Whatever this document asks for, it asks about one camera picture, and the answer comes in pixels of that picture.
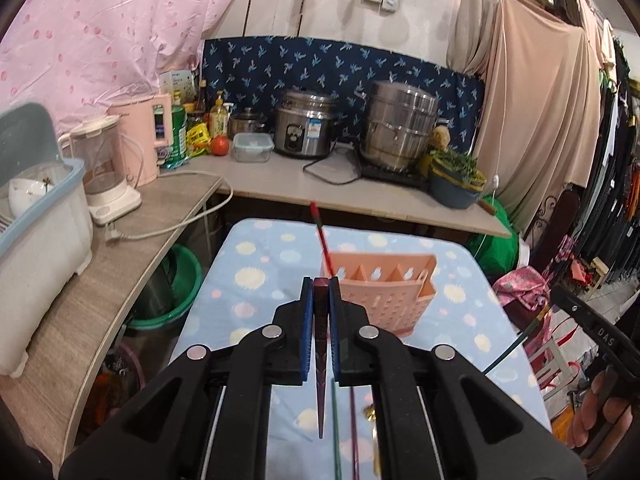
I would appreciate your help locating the pink dotted sheet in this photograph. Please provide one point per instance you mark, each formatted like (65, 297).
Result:
(100, 35)

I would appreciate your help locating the white carton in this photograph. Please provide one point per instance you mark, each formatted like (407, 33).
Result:
(177, 82)

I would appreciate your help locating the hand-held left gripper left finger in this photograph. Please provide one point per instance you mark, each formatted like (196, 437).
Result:
(306, 340)

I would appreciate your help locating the small steel pot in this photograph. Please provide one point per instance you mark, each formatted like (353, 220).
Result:
(247, 122)

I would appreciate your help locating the blue dotted tablecloth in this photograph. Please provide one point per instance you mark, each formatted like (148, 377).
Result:
(260, 280)

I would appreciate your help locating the pink floral cloth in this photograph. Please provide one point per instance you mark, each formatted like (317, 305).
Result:
(522, 282)

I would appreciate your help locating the red chopstick with green band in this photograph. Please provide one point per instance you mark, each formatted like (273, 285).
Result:
(322, 240)

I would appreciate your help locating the red tomato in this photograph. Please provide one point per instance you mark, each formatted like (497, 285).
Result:
(219, 146)

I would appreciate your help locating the blue floral cloth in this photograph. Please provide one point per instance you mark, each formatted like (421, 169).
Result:
(325, 65)

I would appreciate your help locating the pink utensil holder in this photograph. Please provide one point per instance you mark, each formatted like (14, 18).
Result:
(395, 305)

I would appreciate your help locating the black induction cooker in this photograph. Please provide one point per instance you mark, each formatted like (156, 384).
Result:
(385, 176)

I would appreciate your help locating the person's right hand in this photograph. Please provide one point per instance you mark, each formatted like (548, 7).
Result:
(586, 419)

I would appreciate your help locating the ginger root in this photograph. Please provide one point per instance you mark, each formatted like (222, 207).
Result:
(440, 136)

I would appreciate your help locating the dark red chopstick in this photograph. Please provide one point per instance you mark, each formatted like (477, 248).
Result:
(320, 360)
(354, 435)

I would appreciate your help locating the glass container with blue lid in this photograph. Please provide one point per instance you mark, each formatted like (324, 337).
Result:
(252, 147)

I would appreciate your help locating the thin gold-tipped metal pick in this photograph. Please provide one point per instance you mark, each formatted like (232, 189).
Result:
(372, 414)

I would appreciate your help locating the steel rice cooker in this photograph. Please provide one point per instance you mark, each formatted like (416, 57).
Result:
(305, 130)

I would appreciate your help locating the yellow oil bottle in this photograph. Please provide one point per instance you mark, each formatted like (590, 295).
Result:
(217, 120)

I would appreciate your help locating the dark sauce bottle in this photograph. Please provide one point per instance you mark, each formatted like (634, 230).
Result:
(202, 100)

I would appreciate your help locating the green bag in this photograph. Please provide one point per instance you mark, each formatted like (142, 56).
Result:
(500, 250)

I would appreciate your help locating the leafy green vegetables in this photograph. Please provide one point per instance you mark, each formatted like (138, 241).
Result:
(457, 162)

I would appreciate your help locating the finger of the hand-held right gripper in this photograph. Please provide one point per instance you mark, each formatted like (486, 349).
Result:
(570, 302)

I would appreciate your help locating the green plastic basin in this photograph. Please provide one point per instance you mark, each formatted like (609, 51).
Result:
(185, 285)

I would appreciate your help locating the blue plastic basin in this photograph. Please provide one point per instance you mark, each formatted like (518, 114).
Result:
(455, 194)

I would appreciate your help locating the dark metal chair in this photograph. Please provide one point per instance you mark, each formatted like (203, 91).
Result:
(567, 215)

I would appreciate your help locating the white dish rack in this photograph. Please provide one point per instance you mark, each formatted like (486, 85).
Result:
(45, 250)

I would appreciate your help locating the pink electric kettle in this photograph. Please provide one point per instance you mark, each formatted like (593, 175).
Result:
(140, 145)

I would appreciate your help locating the white bowl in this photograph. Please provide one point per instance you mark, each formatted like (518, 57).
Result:
(27, 195)

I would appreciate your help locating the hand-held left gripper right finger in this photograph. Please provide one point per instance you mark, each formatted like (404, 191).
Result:
(334, 340)

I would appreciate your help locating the yellow packet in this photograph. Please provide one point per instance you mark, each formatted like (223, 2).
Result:
(197, 137)

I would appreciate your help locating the row of hanging clothes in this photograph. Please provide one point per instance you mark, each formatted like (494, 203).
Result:
(615, 185)

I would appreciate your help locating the beige curtain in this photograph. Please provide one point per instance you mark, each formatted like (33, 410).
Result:
(540, 110)

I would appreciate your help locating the white blender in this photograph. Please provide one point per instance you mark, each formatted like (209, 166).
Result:
(102, 160)

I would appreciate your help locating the steel steamer pot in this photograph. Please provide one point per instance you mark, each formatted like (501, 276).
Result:
(397, 130)

